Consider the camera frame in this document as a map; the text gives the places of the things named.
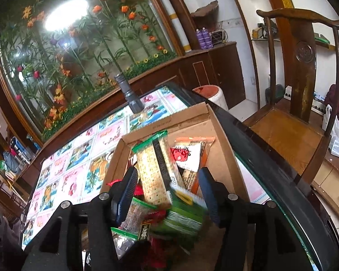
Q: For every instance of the green and yellow snack packet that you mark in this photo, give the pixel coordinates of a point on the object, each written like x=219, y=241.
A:
x=183, y=220

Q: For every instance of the white bin with red lid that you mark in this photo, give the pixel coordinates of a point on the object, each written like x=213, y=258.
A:
x=214, y=97

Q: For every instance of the orange biscuit stick packet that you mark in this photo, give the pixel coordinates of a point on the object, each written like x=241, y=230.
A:
x=199, y=140

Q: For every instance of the wooden armchair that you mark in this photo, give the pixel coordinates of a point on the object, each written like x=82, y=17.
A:
x=285, y=135

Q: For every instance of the red snack packet with figure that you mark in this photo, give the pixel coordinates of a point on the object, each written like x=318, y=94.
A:
x=158, y=254

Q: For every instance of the grey flashlight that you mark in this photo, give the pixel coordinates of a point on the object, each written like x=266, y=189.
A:
x=130, y=96

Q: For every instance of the green-edged cracker packet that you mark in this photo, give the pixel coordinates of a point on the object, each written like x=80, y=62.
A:
x=152, y=175

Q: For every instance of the white packet with red print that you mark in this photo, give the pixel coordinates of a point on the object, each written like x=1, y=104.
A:
x=186, y=158

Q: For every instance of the maroon cloth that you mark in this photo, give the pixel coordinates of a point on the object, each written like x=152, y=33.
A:
x=337, y=101

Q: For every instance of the white roll with yellow stripes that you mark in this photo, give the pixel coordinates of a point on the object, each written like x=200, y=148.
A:
x=175, y=22

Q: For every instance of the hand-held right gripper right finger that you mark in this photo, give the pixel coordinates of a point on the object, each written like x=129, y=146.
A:
x=210, y=197

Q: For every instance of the brown driftwood piece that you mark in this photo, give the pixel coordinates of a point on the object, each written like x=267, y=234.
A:
x=204, y=12

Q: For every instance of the pile of dark tools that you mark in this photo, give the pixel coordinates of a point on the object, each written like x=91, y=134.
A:
x=261, y=31

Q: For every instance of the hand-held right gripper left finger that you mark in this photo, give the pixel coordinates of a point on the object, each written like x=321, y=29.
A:
x=127, y=194

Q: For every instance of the glass artificial flower display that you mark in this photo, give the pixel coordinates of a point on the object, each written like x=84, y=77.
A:
x=87, y=48

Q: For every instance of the large silver foil packet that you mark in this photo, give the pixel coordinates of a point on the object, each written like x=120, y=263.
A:
x=121, y=245

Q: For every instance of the silver and black thermos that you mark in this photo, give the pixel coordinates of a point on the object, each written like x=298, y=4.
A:
x=16, y=144

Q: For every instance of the blue bag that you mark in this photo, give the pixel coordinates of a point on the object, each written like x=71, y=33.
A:
x=11, y=162

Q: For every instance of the cardboard box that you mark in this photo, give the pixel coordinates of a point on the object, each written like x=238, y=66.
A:
x=220, y=146

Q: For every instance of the orange-red cartoon snack packet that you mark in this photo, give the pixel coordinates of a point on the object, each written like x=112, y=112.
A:
x=114, y=182

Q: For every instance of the white plastic bag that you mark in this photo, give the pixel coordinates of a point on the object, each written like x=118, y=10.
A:
x=334, y=138

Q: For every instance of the black-edged table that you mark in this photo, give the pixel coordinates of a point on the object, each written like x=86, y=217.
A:
x=271, y=169

